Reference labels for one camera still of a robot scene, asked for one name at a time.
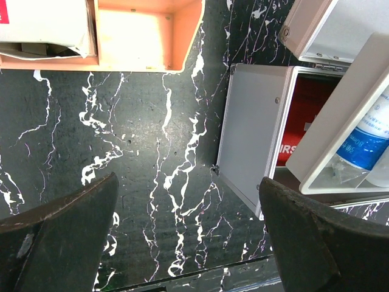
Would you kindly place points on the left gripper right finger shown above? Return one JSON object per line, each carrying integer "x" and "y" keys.
{"x": 319, "y": 248}

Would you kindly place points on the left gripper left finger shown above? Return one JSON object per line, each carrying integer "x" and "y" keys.
{"x": 58, "y": 246}

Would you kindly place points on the grey plastic tray insert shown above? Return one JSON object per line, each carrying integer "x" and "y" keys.
{"x": 358, "y": 89}

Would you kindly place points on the white blue tube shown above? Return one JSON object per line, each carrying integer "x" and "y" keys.
{"x": 361, "y": 150}

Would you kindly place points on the silver metal medicine case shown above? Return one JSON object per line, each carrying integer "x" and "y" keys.
{"x": 326, "y": 37}

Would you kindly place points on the red first aid pouch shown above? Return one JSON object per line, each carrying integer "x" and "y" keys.
{"x": 309, "y": 96}

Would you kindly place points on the clear bottle white cap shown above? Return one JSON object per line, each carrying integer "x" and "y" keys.
{"x": 379, "y": 176}

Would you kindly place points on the grey stationery box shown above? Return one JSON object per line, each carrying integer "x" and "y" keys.
{"x": 33, "y": 30}

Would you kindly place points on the orange plastic file organizer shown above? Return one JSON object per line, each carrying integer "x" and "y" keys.
{"x": 138, "y": 36}

